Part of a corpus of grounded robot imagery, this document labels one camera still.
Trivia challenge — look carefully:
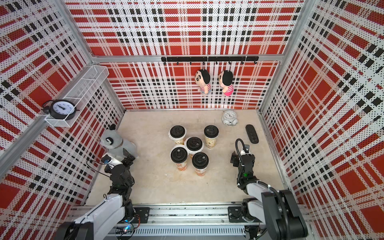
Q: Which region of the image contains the black remote control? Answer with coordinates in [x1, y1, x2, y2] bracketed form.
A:
[246, 125, 259, 144]

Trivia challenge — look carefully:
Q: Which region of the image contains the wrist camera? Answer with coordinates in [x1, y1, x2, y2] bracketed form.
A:
[241, 145, 251, 156]
[101, 154, 123, 168]

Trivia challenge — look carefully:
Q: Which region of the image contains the plush doll pink striped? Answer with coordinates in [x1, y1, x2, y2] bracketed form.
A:
[219, 70, 234, 97]

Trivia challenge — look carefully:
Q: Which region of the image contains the small white clock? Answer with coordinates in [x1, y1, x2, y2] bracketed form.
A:
[222, 110, 238, 126]

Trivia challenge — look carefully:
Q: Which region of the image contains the black hook rail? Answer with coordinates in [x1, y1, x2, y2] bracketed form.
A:
[161, 56, 260, 64]

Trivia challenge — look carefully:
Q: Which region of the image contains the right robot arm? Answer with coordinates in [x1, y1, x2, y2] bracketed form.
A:
[228, 152, 309, 240]

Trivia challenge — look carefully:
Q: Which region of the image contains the black cup lid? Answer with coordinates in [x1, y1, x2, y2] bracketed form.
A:
[170, 125, 186, 139]

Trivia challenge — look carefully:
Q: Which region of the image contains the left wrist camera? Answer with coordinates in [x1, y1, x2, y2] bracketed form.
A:
[101, 154, 123, 168]

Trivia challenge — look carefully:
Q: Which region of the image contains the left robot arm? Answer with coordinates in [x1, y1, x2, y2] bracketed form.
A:
[54, 150, 136, 240]

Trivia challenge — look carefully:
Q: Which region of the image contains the plush doll blue striped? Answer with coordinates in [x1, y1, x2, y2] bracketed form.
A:
[194, 70, 211, 95]

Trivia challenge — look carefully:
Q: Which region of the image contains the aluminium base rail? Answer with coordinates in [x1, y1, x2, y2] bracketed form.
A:
[59, 203, 319, 238]

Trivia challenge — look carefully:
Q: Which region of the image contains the translucent leak-proof paper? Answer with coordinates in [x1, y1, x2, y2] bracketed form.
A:
[169, 129, 187, 141]

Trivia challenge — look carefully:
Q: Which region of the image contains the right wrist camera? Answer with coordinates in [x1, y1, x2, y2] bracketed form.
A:
[241, 145, 251, 156]

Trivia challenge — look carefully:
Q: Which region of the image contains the black round alarm clock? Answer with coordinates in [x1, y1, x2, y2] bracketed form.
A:
[43, 100, 79, 121]

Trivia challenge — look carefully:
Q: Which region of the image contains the grey plush toy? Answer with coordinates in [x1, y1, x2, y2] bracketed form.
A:
[100, 124, 139, 161]

